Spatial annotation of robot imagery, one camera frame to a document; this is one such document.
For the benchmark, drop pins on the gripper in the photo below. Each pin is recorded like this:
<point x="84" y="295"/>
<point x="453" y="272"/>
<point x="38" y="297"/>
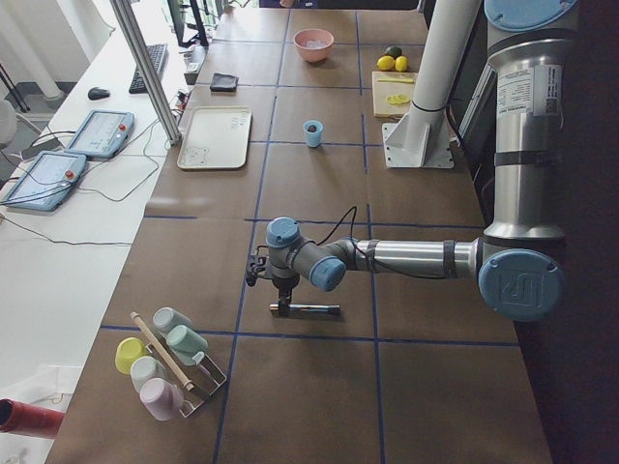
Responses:
<point x="283" y="284"/>

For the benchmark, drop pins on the steel muddler black tip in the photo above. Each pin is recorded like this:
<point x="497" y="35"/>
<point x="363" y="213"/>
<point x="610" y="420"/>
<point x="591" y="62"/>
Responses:
<point x="330" y="309"/>

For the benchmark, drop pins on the clear ice cubes pile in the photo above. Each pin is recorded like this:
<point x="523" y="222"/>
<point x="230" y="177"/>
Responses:
<point x="313" y="43"/>

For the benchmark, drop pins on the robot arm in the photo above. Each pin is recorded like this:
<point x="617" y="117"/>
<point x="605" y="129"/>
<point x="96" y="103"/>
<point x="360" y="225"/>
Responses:
<point x="514" y="260"/>

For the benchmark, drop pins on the green cup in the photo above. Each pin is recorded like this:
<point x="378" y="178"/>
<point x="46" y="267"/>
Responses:
<point x="185" y="343"/>

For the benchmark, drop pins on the metal cup rack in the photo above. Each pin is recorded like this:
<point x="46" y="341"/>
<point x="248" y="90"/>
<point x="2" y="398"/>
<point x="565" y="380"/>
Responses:
<point x="200" y="381"/>

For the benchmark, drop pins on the grey-white cup upper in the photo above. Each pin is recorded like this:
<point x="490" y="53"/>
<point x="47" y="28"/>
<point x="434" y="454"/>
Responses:
<point x="167" y="318"/>

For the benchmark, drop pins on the blue plastic cup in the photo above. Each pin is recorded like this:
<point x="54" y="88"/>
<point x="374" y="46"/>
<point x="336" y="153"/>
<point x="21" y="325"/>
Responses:
<point x="313" y="139"/>

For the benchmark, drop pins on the pink cup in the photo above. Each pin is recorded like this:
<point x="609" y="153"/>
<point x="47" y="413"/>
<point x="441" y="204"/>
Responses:
<point x="161" y="398"/>

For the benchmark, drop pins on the white cup lower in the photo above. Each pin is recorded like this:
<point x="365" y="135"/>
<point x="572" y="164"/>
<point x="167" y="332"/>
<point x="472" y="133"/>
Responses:
<point x="144" y="369"/>

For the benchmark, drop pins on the yellow cup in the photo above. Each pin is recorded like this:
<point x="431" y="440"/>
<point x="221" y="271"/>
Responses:
<point x="128" y="351"/>

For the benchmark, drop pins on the cream bear tray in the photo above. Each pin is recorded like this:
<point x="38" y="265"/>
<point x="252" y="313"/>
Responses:
<point x="217" y="138"/>

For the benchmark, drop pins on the grey folded cloth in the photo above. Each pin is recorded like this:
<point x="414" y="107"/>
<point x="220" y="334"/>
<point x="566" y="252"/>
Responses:
<point x="224" y="83"/>

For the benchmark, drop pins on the lemon slices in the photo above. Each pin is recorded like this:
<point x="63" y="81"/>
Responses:
<point x="397" y="99"/>

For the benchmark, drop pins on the bamboo cutting board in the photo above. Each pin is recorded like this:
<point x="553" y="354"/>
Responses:
<point x="380" y="90"/>

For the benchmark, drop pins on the pink bowl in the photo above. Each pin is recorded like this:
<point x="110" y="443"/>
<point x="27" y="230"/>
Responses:
<point x="314" y="55"/>

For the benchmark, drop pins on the blue teach pendant far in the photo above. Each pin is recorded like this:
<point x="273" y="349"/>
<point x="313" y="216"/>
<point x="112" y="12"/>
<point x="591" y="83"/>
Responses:
<point x="102" y="134"/>

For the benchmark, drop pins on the blue teach pendant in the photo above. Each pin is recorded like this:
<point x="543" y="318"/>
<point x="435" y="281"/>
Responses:
<point x="102" y="134"/>
<point x="47" y="182"/>

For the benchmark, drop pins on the yellow plastic knife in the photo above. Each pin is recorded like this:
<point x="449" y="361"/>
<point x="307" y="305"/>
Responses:
<point x="396" y="80"/>

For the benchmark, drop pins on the yellow lemon near avocado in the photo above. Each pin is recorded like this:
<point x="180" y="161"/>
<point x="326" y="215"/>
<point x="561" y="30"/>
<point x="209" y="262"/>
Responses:
<point x="386" y="63"/>

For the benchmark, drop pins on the yellow lemon outer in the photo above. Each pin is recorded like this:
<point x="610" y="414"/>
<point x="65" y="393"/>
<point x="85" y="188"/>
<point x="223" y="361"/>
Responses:
<point x="401" y="64"/>

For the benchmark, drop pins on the blue teach pendant near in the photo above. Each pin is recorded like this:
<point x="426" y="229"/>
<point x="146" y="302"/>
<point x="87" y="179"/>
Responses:
<point x="47" y="182"/>

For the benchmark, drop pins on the green avocado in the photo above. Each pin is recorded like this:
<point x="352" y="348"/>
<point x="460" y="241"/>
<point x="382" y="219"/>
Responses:
<point x="393" y="51"/>

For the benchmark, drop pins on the black monitor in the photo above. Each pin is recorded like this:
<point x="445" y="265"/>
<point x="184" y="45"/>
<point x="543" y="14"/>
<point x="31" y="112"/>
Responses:
<point x="187" y="23"/>

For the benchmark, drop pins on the black computer mouse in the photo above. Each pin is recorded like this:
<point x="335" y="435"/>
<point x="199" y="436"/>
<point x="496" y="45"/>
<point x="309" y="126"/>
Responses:
<point x="97" y="93"/>

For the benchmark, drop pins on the red cylinder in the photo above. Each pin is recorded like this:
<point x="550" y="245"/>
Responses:
<point x="29" y="420"/>

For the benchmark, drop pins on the white pole mount base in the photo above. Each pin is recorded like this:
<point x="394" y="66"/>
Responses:
<point x="421" y="137"/>

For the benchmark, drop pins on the aluminium frame post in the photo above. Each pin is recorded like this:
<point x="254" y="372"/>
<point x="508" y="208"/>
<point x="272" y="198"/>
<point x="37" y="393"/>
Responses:
<point x="131" y="31"/>

